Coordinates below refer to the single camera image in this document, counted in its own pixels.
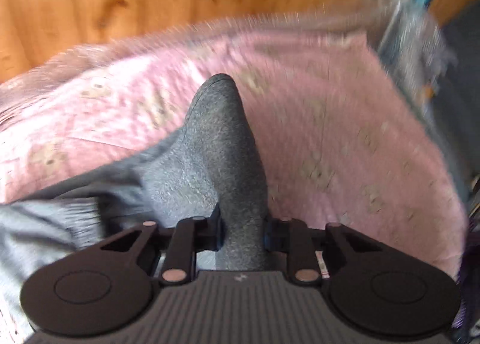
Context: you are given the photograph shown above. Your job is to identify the person's purple garment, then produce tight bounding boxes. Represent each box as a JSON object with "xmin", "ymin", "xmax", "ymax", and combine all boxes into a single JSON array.
[{"xmin": 452, "ymin": 213, "xmax": 480, "ymax": 342}]

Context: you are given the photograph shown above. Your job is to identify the pink bear-print blanket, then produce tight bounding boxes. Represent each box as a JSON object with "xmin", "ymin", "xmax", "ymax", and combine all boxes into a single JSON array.
[{"xmin": 0, "ymin": 27, "xmax": 469, "ymax": 330}]

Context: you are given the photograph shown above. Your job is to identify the grey pants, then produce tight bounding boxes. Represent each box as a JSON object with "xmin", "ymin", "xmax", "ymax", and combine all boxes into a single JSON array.
[{"xmin": 0, "ymin": 74, "xmax": 271, "ymax": 344}]

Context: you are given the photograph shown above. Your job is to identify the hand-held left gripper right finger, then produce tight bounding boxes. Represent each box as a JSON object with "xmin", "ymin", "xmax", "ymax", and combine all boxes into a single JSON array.
[{"xmin": 263, "ymin": 216, "xmax": 383, "ymax": 285}]

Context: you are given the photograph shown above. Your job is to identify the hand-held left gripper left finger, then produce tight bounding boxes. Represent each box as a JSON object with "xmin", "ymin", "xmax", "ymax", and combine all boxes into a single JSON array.
[{"xmin": 94, "ymin": 204, "xmax": 223, "ymax": 285}]

